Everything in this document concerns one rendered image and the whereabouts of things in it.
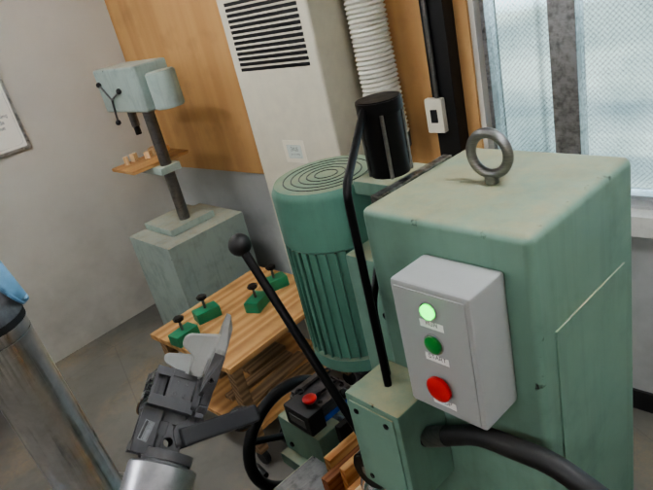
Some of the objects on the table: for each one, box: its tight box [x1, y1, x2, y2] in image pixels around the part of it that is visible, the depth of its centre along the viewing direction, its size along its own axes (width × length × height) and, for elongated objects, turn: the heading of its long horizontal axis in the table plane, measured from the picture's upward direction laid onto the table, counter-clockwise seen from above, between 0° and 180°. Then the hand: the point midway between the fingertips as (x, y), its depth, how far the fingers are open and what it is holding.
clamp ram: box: [332, 413, 354, 443], centre depth 121 cm, size 9×8×9 cm
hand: (218, 327), depth 89 cm, fingers open, 14 cm apart
